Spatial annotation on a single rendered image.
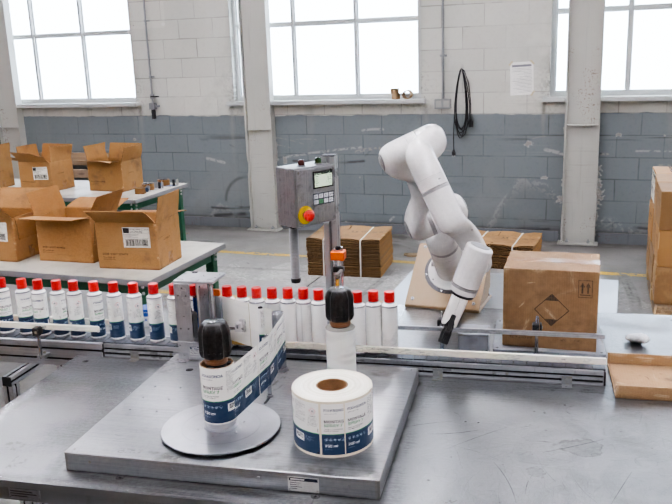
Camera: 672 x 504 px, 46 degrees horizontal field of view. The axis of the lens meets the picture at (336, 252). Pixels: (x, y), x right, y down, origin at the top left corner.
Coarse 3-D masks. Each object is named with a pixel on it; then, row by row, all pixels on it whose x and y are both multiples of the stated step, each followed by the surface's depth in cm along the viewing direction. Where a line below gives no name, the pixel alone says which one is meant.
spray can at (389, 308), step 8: (384, 296) 252; (392, 296) 252; (384, 304) 252; (392, 304) 252; (384, 312) 252; (392, 312) 252; (384, 320) 253; (392, 320) 252; (384, 328) 254; (392, 328) 253; (384, 336) 254; (392, 336) 254; (384, 344) 255; (392, 344) 254
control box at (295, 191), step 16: (288, 176) 251; (304, 176) 251; (288, 192) 252; (304, 192) 252; (320, 192) 256; (288, 208) 254; (304, 208) 253; (320, 208) 258; (288, 224) 256; (304, 224) 254
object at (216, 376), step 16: (208, 320) 202; (224, 320) 202; (208, 336) 198; (224, 336) 200; (208, 352) 199; (224, 352) 201; (208, 368) 200; (224, 368) 200; (208, 384) 201; (224, 384) 201; (208, 400) 202; (224, 400) 202; (208, 416) 204; (224, 416) 203
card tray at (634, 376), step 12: (612, 360) 254; (624, 360) 253; (636, 360) 252; (648, 360) 251; (660, 360) 250; (612, 372) 247; (624, 372) 247; (636, 372) 246; (648, 372) 246; (660, 372) 246; (612, 384) 239; (624, 384) 238; (636, 384) 238; (648, 384) 238; (660, 384) 237; (624, 396) 230; (636, 396) 229; (648, 396) 228; (660, 396) 227
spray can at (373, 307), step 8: (368, 296) 254; (376, 296) 253; (368, 304) 253; (376, 304) 253; (368, 312) 254; (376, 312) 253; (368, 320) 254; (376, 320) 254; (368, 328) 255; (376, 328) 254; (368, 336) 256; (376, 336) 255; (368, 344) 257; (376, 344) 256; (368, 352) 257
